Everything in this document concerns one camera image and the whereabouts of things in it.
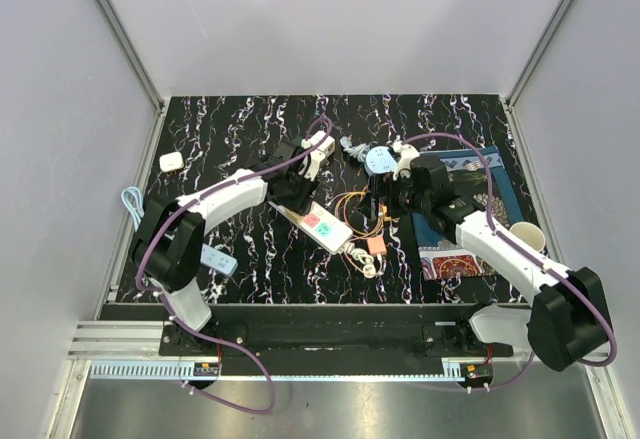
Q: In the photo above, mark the round light blue socket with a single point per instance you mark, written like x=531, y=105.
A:
x=380, y=160

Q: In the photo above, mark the aluminium frame post right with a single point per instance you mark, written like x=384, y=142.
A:
x=549, y=33

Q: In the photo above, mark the blue patterned placemat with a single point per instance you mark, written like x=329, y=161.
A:
x=442, y=259

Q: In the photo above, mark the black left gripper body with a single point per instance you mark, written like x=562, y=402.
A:
x=300, y=196

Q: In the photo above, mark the aluminium frame post left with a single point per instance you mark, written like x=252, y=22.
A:
x=128, y=50

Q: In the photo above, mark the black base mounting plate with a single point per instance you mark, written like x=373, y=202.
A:
x=428, y=329

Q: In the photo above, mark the aluminium frame post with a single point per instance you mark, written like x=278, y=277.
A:
x=549, y=33
x=128, y=50

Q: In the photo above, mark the light blue power strip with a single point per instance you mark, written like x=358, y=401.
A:
x=218, y=261

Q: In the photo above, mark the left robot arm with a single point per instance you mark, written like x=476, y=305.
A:
x=166, y=247

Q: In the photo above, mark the white wall charger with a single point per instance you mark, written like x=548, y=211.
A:
x=171, y=162

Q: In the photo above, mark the white paper cup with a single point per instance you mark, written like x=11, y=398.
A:
x=530, y=234

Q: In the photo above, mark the pink USB charger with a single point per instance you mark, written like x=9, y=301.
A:
x=376, y=246

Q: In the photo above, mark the white cube socket adapter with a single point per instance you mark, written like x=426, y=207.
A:
x=327, y=146

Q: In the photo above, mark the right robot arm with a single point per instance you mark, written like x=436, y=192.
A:
x=567, y=318

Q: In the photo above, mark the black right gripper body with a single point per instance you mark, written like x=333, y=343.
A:
x=401, y=195

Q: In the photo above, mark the white multicolour power strip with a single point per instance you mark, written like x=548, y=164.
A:
x=319, y=224

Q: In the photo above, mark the dark floral square plate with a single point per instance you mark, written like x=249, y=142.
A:
x=474, y=185

